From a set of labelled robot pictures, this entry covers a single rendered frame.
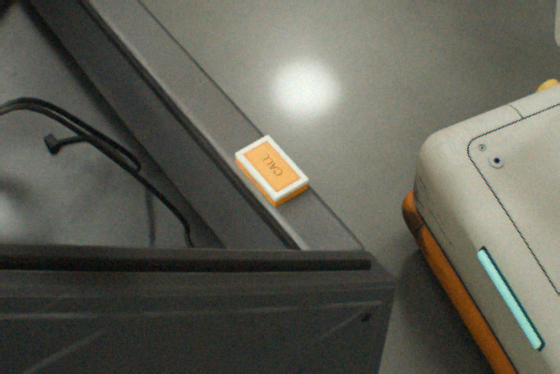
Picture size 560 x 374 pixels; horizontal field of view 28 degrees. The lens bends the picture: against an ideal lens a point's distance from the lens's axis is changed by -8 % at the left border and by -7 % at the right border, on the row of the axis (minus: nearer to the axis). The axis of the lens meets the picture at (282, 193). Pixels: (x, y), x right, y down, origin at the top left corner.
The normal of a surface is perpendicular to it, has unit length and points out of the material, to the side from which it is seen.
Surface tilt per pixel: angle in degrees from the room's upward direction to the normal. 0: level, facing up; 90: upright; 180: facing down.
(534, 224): 0
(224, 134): 0
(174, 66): 0
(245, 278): 43
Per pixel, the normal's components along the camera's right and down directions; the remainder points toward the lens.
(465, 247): -0.90, 0.35
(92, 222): 0.02, -0.58
